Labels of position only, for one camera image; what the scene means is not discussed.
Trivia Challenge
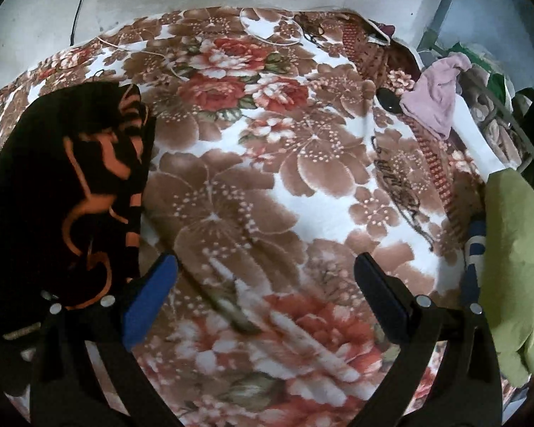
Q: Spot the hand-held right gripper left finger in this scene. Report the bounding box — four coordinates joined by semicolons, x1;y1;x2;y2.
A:
30;253;184;427

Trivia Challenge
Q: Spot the black orange patterned garment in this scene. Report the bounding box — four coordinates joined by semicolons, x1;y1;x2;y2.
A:
0;81;157;343

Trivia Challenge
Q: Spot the green cloth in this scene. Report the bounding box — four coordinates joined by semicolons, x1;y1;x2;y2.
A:
478;168;534;389

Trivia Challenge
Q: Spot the pink cloth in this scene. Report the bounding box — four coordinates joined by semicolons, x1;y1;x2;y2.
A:
399;52;472;139

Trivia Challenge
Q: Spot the beige fleece blanket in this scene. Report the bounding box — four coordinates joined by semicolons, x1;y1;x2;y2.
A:
462;68;523;161

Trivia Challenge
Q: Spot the floral brown blanket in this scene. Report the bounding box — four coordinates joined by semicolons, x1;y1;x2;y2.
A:
0;6;519;427

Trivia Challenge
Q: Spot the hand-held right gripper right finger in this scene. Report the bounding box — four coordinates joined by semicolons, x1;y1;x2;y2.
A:
347;252;504;427

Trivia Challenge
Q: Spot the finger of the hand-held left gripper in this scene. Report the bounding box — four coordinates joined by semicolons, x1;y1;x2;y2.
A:
0;291;54;357

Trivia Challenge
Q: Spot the small black object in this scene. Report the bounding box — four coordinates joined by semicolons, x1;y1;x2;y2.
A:
376;88;402;113

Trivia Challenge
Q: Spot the blue white striped cloth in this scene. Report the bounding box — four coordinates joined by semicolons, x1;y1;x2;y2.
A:
459;219;489;313

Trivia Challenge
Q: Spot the black wall cable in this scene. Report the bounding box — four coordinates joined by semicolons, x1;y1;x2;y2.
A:
69;0;89;46

